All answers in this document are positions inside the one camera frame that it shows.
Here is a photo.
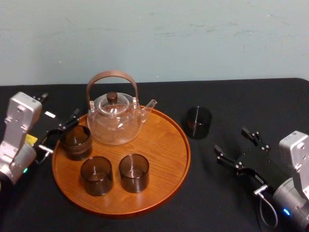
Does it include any black table cloth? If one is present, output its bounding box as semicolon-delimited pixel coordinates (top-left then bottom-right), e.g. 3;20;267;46
0;77;309;232

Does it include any glass teapot lid, brown knob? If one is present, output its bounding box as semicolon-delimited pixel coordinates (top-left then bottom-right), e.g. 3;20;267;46
99;91;126;115

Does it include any round wooden tray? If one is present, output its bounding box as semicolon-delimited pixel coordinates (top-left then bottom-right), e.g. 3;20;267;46
52;105;191;216

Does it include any right gripper thin cable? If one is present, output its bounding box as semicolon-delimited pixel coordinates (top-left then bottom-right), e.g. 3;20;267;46
253;184;279;230

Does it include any smoked glass cup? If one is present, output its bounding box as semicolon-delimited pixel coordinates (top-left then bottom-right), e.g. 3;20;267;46
80;156;114;197
185;105;213;140
60;125;93;161
118;154;150;194

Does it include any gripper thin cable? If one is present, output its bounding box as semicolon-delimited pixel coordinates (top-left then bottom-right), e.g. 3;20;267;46
253;184;279;230
35;144;54;165

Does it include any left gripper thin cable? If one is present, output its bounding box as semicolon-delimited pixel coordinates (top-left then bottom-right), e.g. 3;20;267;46
35;144;54;165

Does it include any clear glass teapot, brown handle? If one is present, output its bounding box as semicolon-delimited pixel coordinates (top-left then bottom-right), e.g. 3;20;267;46
86;70;158;146

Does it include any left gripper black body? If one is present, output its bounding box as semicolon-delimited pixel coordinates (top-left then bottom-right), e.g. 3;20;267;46
26;102;64;158

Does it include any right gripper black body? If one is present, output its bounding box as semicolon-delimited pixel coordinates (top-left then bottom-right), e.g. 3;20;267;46
235;144;291;194

